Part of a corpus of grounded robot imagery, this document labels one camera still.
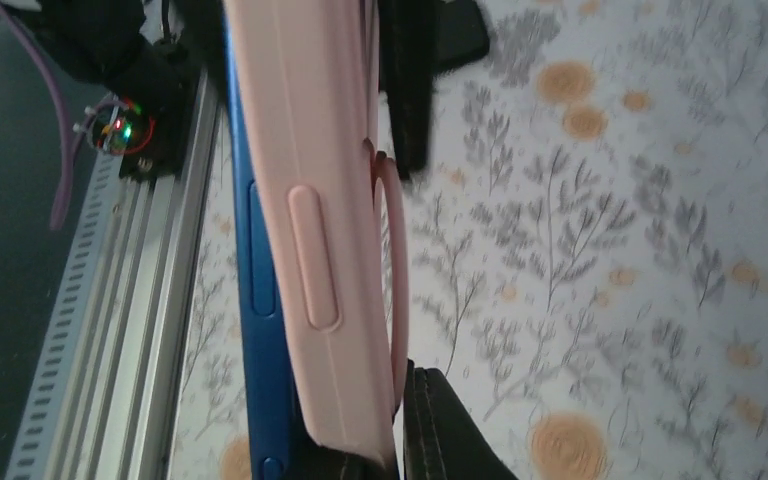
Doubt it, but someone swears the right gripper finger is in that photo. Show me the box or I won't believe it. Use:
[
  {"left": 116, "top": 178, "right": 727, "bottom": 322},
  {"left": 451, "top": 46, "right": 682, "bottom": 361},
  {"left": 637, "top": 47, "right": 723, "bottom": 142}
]
[{"left": 402, "top": 363, "right": 516, "bottom": 480}]

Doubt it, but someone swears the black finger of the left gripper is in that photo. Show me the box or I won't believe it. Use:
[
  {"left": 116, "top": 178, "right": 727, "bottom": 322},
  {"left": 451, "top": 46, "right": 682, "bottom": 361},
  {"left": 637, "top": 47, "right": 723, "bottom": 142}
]
[{"left": 378, "top": 0, "right": 437, "bottom": 181}]

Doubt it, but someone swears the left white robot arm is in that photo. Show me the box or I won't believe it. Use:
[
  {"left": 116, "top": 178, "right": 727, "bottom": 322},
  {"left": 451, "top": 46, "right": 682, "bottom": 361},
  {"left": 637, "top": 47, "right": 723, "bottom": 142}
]
[{"left": 6, "top": 1, "right": 437, "bottom": 181}]

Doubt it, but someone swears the black phone on table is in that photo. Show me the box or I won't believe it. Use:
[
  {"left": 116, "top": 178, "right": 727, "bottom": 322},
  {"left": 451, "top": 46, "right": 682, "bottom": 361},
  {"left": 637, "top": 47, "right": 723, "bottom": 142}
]
[{"left": 434, "top": 0, "right": 491, "bottom": 76}]

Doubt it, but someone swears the floral patterned table mat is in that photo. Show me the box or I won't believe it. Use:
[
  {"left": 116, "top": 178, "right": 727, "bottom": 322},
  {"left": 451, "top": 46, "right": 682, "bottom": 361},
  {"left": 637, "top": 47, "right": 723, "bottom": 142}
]
[{"left": 169, "top": 0, "right": 768, "bottom": 480}]

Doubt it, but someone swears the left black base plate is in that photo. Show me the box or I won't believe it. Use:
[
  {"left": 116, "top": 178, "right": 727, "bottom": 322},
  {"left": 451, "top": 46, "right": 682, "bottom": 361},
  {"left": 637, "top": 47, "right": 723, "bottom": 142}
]
[{"left": 89, "top": 40, "right": 200, "bottom": 182}]

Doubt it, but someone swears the aluminium rail frame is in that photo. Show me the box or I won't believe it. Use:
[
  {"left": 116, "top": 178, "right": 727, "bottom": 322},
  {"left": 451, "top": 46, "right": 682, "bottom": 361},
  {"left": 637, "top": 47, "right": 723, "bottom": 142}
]
[{"left": 42, "top": 81, "right": 221, "bottom": 479}]

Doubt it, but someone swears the grey slotted cable duct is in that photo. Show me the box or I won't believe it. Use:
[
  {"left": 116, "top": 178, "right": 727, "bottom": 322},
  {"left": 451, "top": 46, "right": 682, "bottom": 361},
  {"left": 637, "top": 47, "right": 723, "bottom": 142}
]
[{"left": 5, "top": 154, "right": 121, "bottom": 480}]

